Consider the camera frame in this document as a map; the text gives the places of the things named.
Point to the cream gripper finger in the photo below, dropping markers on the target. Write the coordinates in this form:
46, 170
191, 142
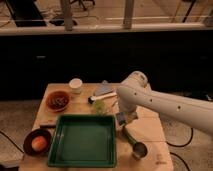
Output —
130, 118

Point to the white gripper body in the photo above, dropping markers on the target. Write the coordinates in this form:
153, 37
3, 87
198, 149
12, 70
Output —
127, 108

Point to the blue sponge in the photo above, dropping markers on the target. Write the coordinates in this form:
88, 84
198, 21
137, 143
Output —
121, 118

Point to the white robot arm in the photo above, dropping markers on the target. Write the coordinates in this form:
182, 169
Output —
133, 92

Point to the green plastic tray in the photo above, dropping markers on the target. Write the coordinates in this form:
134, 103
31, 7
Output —
83, 141

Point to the light green small object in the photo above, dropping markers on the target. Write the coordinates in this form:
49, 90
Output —
99, 107

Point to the grey blue cloth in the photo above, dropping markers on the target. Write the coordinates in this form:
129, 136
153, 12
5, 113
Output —
103, 88

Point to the wooden table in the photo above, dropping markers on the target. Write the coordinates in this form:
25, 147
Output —
146, 129

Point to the white cup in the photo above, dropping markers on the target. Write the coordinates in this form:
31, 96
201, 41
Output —
76, 85

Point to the orange bowl with contents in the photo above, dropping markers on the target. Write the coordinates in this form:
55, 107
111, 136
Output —
57, 101

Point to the black marker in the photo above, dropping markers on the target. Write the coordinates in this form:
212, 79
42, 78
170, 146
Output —
47, 126

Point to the orange fruit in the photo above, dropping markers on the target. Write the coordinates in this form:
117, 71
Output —
39, 143

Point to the dark brown bowl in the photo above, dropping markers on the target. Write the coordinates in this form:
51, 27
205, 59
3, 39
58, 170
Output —
28, 140

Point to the green handled metal scoop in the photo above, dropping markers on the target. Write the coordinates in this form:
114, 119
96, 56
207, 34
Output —
139, 149

